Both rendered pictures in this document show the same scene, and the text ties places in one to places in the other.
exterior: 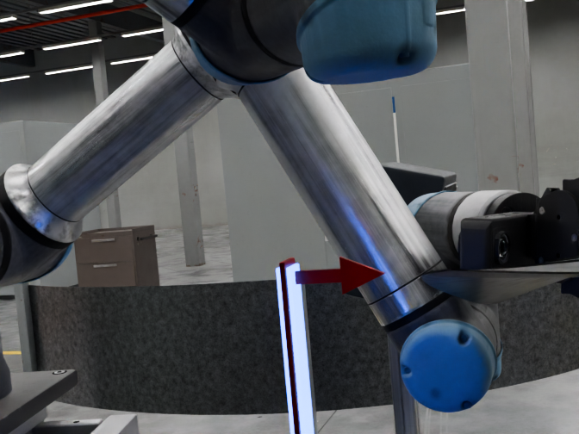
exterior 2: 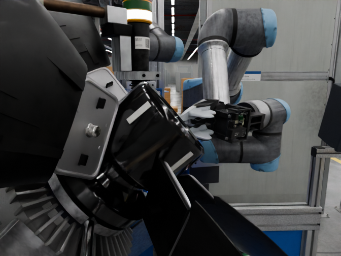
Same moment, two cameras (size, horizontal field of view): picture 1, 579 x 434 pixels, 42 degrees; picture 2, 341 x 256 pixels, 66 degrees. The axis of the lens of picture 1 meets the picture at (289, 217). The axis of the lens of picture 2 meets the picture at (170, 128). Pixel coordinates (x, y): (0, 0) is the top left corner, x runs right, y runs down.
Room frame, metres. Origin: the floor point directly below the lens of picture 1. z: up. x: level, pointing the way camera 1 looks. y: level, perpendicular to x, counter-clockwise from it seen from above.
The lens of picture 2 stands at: (0.30, -0.74, 1.27)
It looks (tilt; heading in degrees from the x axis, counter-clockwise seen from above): 11 degrees down; 72
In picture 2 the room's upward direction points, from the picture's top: straight up
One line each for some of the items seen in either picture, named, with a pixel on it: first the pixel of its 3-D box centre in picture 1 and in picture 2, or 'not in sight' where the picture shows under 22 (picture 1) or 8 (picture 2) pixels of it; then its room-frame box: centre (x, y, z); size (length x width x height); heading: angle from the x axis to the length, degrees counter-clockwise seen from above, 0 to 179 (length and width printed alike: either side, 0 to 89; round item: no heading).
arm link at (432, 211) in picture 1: (453, 232); (268, 114); (0.77, -0.17, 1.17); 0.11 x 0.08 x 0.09; 21
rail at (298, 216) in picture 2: not in sight; (181, 218); (0.58, -0.01, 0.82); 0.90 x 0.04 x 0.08; 164
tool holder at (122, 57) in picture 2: not in sight; (132, 46); (0.38, -0.33, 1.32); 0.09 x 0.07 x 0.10; 19
